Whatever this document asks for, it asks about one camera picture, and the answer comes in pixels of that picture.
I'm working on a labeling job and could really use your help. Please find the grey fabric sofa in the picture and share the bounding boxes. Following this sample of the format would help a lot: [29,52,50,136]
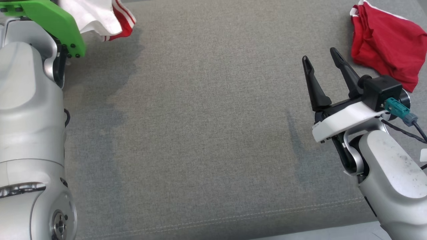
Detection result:
[60,0,427,240]

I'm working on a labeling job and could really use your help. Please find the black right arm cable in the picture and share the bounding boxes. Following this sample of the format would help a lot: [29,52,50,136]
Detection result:
[380,118,427,144]

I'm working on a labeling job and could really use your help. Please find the red shorts white stripe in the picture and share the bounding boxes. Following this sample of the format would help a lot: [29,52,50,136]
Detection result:
[350,0,427,93]

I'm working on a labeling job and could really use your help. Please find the teal right camera connector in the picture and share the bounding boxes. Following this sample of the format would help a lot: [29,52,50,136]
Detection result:
[384,98,418,126]

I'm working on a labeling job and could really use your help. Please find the red Bulls jersey white sleeves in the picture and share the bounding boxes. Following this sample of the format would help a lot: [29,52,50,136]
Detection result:
[57,0,136,42]

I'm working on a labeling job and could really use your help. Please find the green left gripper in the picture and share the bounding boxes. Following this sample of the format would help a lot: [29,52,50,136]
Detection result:
[0,0,86,59]

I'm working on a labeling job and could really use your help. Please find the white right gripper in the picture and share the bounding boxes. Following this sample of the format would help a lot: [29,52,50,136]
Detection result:
[302,47,390,144]

